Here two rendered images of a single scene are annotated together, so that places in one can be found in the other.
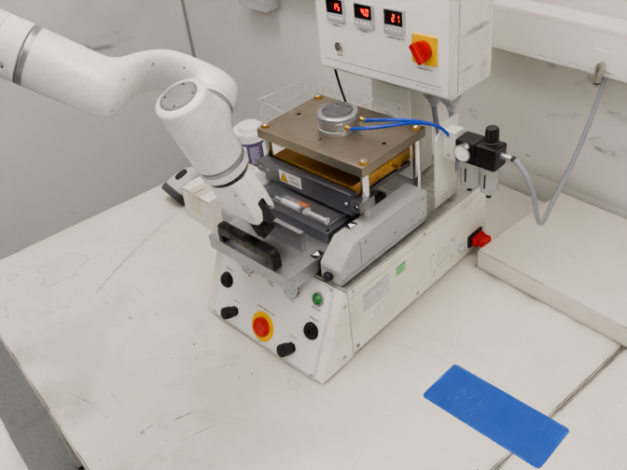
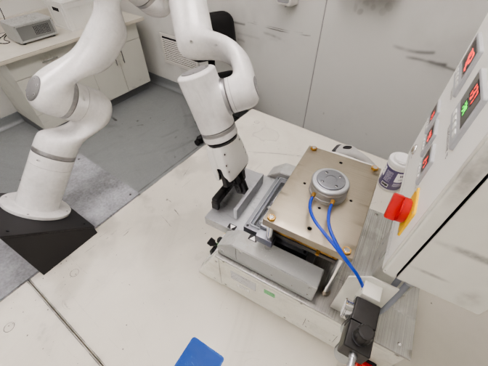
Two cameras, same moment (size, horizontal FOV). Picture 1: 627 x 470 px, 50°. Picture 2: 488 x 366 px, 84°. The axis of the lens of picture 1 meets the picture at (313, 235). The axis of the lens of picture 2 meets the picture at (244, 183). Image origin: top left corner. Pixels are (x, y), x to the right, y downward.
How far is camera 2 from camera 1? 94 cm
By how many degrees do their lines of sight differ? 53
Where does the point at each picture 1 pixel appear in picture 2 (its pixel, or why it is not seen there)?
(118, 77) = (188, 38)
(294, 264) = (220, 216)
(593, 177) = not seen: outside the picture
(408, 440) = (157, 332)
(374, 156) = (285, 224)
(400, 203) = (290, 269)
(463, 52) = (430, 256)
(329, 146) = (293, 191)
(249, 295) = not seen: hidden behind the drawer
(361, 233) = (244, 247)
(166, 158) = not seen: hidden behind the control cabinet
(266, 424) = (171, 249)
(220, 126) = (200, 107)
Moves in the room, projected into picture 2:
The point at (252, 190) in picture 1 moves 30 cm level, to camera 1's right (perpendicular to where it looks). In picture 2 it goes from (214, 160) to (260, 274)
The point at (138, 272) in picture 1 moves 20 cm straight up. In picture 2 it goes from (271, 162) to (275, 123)
